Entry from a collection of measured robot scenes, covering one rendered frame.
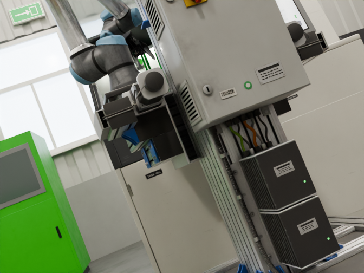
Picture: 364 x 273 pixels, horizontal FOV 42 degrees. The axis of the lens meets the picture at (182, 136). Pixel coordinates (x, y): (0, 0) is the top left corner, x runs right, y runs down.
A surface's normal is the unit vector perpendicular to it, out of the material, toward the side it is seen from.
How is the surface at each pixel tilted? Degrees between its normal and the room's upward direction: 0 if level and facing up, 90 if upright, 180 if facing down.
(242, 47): 90
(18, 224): 90
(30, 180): 90
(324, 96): 90
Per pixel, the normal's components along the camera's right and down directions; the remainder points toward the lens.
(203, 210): 0.04, -0.08
